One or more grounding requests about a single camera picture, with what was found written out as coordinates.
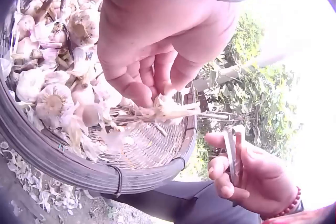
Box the person's right hand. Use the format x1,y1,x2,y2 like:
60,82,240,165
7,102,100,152
204,133,300,220

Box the person's left hand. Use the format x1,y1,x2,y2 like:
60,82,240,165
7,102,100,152
97,0,239,109

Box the person's left index finger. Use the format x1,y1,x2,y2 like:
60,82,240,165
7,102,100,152
154,52,179,96

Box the person's left thumb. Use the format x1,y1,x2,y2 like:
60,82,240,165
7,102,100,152
172,51,202,94

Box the person's left fingers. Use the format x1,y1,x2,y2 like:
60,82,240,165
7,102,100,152
104,56,158,109

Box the person's right fingers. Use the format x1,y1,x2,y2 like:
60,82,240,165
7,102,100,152
204,133,250,201

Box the metal tool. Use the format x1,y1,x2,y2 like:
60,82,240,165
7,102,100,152
223,125,246,184

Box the garlic clove with dry husk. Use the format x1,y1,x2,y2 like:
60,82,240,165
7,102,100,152
153,93,201,126

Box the person's legs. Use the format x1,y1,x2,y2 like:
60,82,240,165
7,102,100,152
101,181,263,224

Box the thin grey metal rod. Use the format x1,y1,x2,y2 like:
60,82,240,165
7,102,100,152
198,113,238,120

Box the woven bamboo basket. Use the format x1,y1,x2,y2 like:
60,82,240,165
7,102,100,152
0,0,199,196

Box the pile of garlic bulbs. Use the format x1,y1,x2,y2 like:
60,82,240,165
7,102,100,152
5,0,138,161

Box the green leafy bushes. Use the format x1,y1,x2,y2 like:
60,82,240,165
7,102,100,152
184,14,303,181

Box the scattered garlic skins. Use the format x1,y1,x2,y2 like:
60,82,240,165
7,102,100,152
0,140,91,224

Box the grey concrete post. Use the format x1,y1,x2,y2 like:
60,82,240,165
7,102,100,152
199,60,263,90

